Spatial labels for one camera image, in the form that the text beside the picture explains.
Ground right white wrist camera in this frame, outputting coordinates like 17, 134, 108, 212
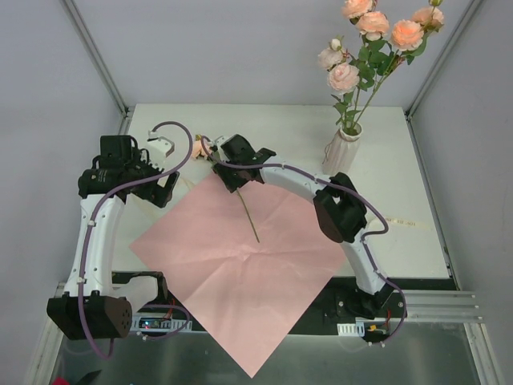
212, 136, 228, 152

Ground aluminium front rail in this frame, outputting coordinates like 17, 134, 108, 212
51, 280, 486, 322

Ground red object at bottom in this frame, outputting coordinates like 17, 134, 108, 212
51, 377, 70, 385

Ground white ribbed ceramic vase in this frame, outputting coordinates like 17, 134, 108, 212
321, 124, 362, 176

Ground left aluminium frame post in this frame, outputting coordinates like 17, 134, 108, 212
59, 0, 130, 118

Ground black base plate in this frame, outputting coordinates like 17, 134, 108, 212
111, 271, 458, 334

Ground aluminium frame post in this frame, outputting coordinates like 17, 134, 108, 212
405, 0, 484, 121
59, 0, 130, 118

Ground single pink rose stem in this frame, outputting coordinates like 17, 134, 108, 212
356, 0, 446, 129

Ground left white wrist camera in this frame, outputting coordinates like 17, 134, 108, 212
145, 130, 175, 168

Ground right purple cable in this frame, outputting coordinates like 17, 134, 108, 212
200, 135, 408, 334

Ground left white cable duct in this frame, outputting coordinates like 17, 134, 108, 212
130, 316, 192, 333

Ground right white cable duct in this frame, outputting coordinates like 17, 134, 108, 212
337, 321, 390, 338

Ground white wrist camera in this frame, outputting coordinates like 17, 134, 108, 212
145, 130, 175, 168
212, 136, 228, 152

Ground white cable duct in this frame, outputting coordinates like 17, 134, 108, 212
337, 321, 390, 338
130, 316, 192, 333

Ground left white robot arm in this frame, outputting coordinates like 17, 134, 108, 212
46, 136, 180, 340

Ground pink flowers with green leaves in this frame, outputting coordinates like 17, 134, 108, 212
191, 134, 260, 242

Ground pink paper wrapping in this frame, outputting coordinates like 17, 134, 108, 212
131, 175, 345, 376

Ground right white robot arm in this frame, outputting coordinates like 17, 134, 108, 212
200, 134, 395, 319

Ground right aluminium frame post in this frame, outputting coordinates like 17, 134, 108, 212
405, 0, 484, 121

